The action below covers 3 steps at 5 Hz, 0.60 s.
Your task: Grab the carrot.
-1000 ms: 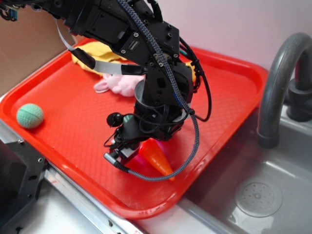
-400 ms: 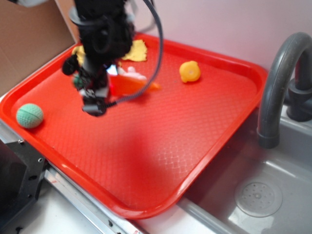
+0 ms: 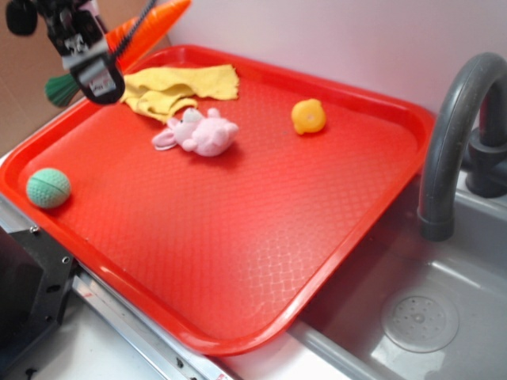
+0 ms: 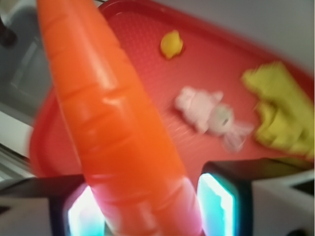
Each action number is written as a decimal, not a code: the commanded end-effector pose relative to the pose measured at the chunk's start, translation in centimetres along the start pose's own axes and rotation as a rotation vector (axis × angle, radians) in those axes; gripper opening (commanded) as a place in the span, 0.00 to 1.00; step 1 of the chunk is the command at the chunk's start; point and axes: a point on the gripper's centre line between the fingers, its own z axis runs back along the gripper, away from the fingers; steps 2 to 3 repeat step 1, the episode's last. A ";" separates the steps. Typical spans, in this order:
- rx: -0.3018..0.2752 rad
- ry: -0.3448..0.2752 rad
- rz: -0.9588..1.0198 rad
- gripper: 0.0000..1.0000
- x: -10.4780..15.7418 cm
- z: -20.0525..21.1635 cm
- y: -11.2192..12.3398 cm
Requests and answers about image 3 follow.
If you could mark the dark faucet handle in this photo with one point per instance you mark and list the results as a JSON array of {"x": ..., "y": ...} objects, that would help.
[{"x": 486, "y": 151}]

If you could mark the red plastic tray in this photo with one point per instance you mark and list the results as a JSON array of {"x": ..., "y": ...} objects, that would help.
[{"x": 224, "y": 252}]

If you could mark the grey faucet spout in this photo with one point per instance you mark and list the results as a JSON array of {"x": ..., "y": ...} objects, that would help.
[{"x": 447, "y": 153}]

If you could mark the sink drain strainer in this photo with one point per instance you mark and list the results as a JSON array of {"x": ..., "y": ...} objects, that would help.
[{"x": 419, "y": 322}]

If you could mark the yellow cloth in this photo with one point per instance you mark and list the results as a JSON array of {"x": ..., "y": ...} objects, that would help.
[{"x": 160, "y": 92}]

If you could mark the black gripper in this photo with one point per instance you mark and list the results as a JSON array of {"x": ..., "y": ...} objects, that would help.
[{"x": 74, "y": 28}]

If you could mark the green ball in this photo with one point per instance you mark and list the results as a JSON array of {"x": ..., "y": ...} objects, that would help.
[{"x": 48, "y": 188}]

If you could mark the pink plush bunny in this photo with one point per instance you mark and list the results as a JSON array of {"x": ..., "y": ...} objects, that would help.
[{"x": 208, "y": 136}]

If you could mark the black metal bracket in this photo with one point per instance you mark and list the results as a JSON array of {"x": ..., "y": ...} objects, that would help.
[{"x": 36, "y": 278}]

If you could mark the orange toy carrot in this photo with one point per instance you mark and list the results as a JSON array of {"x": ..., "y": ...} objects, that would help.
[{"x": 61, "y": 90}]

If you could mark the grey sink basin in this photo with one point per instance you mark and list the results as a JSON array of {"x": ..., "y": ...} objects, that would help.
[{"x": 342, "y": 322}]

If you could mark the yellow rubber duck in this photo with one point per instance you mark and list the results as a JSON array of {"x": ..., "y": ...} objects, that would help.
[{"x": 308, "y": 116}]

